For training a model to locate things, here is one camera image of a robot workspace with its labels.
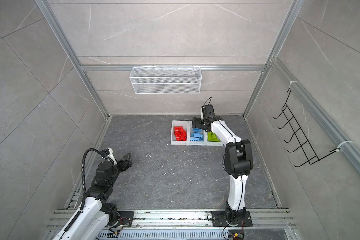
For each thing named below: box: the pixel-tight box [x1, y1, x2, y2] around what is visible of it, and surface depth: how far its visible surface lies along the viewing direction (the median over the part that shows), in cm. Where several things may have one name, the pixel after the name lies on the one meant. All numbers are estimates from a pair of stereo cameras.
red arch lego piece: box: [174, 126, 187, 141], surface depth 106 cm
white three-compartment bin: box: [170, 120, 224, 146], surface depth 101 cm
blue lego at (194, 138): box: [190, 136, 200, 141], surface depth 102 cm
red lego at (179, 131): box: [174, 126, 187, 137], surface depth 106 cm
